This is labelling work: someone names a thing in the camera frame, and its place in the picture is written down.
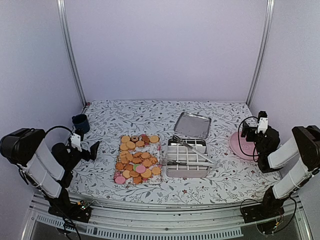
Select swirl orange cookie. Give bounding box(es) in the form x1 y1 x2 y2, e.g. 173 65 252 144
115 162 125 171

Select metal serving tongs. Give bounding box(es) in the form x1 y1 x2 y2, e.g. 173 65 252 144
165 135 218 169

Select metal divided cookie tin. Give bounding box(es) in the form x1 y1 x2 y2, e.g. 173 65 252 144
164 138 211 178

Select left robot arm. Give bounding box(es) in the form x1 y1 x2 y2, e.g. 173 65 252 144
0 128 100 220

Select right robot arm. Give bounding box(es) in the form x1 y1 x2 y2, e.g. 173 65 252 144
240 117 320 223

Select pink plate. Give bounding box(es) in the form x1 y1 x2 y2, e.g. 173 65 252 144
229 132 258 161

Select dark blue cup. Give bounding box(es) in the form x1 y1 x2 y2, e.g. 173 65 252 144
71 113 90 134

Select chocolate donut cookie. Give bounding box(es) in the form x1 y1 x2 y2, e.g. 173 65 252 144
130 135 140 143

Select floral cookie tray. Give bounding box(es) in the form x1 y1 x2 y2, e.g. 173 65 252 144
113 134 163 186

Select round tan cookie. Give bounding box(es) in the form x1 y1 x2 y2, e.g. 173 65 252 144
149 135 160 144

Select metal tin lid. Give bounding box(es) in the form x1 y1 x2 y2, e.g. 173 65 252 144
173 112 212 139

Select floral tablecloth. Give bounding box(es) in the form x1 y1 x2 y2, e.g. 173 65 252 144
68 100 281 205

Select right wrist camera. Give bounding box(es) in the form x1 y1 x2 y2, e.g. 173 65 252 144
256 111 269 134

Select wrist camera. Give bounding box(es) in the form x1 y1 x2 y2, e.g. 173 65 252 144
256 111 269 134
69 133 82 152

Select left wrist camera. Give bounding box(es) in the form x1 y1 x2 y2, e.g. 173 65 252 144
69 133 82 152

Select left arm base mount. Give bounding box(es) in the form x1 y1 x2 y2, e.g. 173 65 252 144
48 199 92 223

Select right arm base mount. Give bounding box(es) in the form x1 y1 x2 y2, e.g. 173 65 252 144
240 199 285 235

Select right aluminium frame post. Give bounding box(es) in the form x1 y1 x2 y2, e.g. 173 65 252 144
246 0 275 107

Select aluminium frame post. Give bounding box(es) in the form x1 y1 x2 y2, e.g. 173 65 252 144
56 0 87 108
246 0 275 107

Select left aluminium frame post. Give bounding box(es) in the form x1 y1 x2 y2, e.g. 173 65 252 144
56 0 87 108

